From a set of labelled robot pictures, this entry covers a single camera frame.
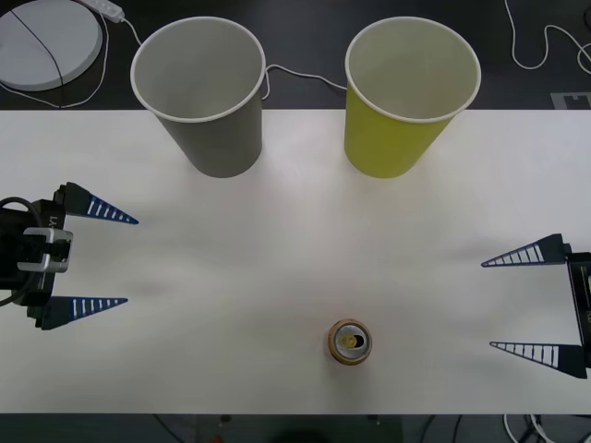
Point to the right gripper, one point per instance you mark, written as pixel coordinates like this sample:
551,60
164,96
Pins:
582,295

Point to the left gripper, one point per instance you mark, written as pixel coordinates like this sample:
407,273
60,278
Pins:
44,213

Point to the red and orange drink can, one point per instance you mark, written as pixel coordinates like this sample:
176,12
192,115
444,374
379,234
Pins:
349,342

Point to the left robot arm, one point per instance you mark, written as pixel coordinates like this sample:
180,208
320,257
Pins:
46,238

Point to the grey plastic waste bin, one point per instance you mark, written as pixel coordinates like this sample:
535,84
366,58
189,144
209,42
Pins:
210,134

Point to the grey floor marker plate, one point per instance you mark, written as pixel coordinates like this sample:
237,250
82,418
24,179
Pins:
572,100

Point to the round white disc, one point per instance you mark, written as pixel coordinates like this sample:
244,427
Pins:
41,51

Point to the yellow-green plastic waste bin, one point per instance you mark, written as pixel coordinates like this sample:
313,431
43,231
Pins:
392,143

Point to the white power strip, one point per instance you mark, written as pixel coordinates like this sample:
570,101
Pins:
106,8

